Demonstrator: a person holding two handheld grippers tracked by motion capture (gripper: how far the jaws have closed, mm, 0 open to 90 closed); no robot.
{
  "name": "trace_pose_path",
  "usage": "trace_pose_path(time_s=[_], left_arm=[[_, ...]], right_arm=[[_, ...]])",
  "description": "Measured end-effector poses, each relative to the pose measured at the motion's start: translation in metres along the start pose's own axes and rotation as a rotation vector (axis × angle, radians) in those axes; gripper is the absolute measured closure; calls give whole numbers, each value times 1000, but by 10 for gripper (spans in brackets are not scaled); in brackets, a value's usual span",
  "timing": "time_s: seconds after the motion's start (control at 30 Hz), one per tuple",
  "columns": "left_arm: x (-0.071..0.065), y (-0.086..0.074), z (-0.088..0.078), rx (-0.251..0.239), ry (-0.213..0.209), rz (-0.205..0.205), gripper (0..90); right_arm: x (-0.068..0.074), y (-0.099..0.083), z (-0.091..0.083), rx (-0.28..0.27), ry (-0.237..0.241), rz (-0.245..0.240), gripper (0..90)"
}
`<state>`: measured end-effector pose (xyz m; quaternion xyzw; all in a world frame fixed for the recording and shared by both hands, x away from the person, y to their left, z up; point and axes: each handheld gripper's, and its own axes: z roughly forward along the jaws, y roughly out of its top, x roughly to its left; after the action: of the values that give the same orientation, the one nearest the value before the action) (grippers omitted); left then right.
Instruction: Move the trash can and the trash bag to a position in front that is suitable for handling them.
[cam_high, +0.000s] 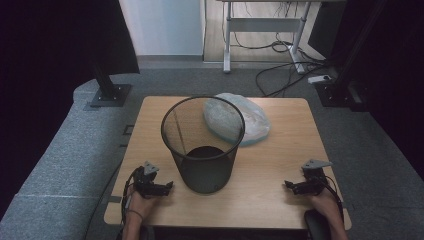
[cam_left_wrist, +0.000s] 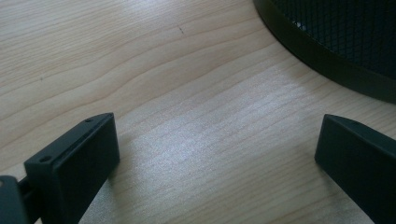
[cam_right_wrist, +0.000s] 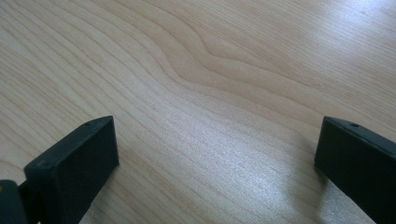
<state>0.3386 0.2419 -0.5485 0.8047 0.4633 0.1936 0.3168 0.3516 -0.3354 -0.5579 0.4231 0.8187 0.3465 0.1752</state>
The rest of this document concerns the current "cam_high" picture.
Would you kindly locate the white metal desk frame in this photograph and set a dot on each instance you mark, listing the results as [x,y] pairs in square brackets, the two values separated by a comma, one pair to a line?
[263,25]

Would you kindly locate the black metal frame stand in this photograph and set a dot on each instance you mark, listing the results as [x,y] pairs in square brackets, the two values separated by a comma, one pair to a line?
[336,90]

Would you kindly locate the black stand with base plate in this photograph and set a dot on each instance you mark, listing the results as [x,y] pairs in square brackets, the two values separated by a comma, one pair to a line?
[108,90]

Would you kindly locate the person's right hand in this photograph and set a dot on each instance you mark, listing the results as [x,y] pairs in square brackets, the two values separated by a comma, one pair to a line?
[325,204]

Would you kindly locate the black curtain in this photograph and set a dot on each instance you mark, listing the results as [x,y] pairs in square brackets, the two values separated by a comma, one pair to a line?
[50,66]
[393,83]

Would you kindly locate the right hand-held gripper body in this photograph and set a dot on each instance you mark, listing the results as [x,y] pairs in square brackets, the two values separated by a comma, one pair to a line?
[312,180]

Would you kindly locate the black padded armrest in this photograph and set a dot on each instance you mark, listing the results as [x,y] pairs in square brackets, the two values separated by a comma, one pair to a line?
[316,226]

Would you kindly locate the pale translucent plastic bag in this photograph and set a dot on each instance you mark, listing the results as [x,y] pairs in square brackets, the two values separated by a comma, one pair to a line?
[255,121]

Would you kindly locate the white power strip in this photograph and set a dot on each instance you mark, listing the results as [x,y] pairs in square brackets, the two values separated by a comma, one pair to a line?
[319,79]

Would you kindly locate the black wristband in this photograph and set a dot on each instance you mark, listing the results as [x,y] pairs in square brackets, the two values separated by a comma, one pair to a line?
[136,212]

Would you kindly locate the person's left hand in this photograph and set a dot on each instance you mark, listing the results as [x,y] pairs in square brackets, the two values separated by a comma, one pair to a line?
[143,204]

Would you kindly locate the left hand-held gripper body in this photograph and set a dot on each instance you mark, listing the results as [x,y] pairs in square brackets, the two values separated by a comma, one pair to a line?
[146,181]

